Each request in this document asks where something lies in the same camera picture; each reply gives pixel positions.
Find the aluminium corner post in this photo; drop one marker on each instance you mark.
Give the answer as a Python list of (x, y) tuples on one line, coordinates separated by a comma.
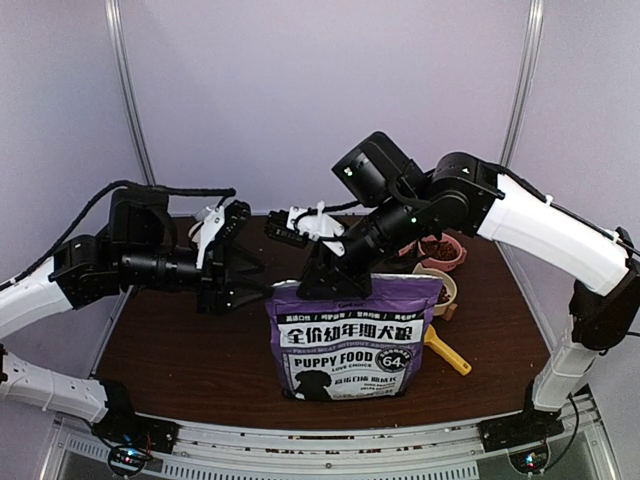
[(527, 69), (117, 35)]

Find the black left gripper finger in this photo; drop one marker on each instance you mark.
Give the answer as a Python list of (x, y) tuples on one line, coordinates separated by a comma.
[(243, 267), (239, 297)]

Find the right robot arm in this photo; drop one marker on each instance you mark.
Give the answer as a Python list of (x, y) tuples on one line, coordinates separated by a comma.
[(475, 198)]

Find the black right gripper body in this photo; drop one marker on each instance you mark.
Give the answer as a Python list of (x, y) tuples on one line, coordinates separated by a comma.
[(328, 266)]

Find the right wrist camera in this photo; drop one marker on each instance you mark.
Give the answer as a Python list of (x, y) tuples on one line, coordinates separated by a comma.
[(297, 227)]

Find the yellow plastic food scoop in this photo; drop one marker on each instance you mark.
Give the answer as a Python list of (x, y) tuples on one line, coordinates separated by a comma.
[(442, 349)]

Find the pink cat-ear pet bowl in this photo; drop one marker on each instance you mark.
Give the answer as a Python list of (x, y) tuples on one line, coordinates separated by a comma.
[(445, 266)]

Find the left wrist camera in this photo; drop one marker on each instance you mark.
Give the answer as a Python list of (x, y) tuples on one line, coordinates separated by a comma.
[(222, 224)]

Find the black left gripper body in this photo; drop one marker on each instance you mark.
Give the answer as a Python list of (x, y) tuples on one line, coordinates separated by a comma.
[(208, 292)]

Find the purple pet food bag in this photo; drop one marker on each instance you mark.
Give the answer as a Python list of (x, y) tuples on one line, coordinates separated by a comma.
[(352, 348)]

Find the pale ribbed ceramic cup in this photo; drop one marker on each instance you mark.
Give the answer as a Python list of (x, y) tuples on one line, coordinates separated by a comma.
[(201, 214)]

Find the brown kibble in pink bowl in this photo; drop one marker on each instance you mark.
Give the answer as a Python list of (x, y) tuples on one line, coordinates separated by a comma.
[(439, 250)]

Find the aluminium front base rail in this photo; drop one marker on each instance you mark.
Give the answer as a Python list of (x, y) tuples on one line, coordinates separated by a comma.
[(451, 450)]

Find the brown kibble in cream bowl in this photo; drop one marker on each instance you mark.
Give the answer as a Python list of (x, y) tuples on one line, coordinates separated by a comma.
[(444, 296)]

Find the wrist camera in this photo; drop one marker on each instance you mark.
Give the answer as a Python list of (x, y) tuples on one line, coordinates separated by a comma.
[(297, 227), (222, 224)]

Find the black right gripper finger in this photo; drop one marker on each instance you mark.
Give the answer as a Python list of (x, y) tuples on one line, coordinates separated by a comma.
[(356, 286), (315, 286)]

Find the aluminium corner post left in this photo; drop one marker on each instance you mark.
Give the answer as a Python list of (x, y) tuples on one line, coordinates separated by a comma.
[(117, 35)]

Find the aluminium corner post right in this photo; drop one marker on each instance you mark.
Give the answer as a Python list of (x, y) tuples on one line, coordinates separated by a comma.
[(527, 69)]

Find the wooden stand under cream bowl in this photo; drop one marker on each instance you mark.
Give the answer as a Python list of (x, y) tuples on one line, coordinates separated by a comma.
[(449, 312)]

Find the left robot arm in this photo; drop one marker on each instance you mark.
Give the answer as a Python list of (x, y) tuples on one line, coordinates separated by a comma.
[(123, 238)]

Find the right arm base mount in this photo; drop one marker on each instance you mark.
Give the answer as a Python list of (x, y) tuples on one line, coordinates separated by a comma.
[(524, 435)]

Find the cream cat-ear pet bowl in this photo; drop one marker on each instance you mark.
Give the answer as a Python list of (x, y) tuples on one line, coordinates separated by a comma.
[(446, 304)]

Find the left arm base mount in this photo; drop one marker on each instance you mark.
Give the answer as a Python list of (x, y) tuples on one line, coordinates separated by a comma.
[(131, 438)]

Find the navy white-dotted cup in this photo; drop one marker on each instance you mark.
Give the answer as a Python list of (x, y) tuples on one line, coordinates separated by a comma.
[(194, 233)]

